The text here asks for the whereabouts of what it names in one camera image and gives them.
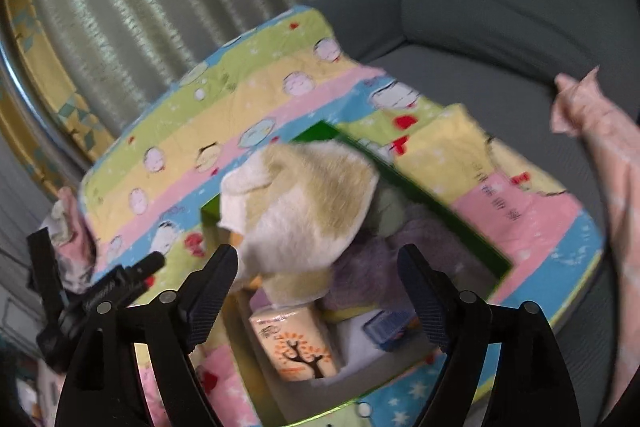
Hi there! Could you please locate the grey sofa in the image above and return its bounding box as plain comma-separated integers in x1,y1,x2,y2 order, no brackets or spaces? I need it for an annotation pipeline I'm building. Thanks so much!
300,0,640,427

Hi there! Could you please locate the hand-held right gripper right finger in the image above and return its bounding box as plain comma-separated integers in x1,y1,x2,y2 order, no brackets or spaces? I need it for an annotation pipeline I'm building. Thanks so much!
396,243,582,427

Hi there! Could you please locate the cartoon printed striped blanket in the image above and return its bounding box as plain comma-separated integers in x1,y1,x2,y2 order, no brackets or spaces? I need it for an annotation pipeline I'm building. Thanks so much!
77,4,606,427

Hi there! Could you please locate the green cardboard box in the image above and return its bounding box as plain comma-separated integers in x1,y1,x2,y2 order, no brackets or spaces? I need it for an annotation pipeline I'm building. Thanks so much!
200,119,516,427

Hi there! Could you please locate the cream plush toy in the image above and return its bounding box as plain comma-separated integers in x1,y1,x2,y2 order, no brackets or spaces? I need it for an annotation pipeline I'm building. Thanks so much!
217,141,381,308

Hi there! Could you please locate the yellow patterned curtain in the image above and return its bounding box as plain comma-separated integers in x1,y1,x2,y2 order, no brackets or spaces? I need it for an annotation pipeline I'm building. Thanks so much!
0,0,116,202

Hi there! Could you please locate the pale pink cloth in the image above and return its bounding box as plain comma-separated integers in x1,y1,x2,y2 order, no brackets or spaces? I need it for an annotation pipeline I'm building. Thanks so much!
550,67,640,413

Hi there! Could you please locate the pink towel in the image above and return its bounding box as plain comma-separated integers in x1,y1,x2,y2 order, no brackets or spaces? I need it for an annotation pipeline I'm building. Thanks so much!
42,187,98,293

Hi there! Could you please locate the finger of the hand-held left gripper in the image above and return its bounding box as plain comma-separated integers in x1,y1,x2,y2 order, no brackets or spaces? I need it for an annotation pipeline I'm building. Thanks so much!
79,251,167,314
26,228,66,314

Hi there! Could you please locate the small blue packet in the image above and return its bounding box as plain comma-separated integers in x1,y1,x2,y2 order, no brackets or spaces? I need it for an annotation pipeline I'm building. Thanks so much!
362,309,426,353

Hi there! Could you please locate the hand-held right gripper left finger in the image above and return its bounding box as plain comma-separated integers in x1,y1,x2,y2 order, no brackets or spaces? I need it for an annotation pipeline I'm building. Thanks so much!
54,243,240,427

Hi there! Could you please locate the pale green cloth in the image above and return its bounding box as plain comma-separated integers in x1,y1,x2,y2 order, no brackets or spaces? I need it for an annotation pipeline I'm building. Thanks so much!
49,201,77,239

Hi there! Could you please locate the shiny metal rail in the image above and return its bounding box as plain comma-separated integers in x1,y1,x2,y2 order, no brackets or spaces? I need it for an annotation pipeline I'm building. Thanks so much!
0,32,88,180

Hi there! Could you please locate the purple fluffy cloth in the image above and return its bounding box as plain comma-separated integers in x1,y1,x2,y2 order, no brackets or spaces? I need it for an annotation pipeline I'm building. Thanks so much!
322,217,466,313

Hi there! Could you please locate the tree print tissue pack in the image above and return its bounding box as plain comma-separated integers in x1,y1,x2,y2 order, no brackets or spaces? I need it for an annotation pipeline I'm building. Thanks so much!
248,304,343,383

